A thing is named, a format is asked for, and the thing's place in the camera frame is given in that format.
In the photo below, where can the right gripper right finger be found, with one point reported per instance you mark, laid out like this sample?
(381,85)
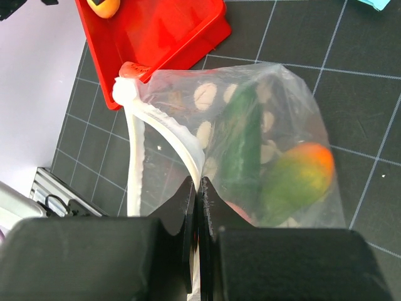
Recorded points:
(241,262)

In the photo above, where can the green orange toy mango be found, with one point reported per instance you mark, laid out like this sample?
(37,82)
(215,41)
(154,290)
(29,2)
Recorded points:
(300,177)

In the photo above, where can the pink toy peach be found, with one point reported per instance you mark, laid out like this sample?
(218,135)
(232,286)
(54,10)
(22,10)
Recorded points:
(240,212)

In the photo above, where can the orange toy fruit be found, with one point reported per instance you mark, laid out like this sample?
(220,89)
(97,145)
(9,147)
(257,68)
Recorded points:
(105,9)

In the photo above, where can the toy watermelon slice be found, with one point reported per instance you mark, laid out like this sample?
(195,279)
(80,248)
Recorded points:
(133,71)

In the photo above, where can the white-spotted clear zip bag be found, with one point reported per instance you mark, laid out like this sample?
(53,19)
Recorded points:
(172,122)

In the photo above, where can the red plastic tray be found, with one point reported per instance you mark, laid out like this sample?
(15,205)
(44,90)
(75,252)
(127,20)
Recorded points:
(166,35)

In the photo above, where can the green toy cucumber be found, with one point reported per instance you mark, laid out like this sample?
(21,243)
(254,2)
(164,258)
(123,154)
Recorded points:
(240,130)

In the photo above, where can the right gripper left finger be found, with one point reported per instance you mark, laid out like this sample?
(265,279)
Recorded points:
(103,258)

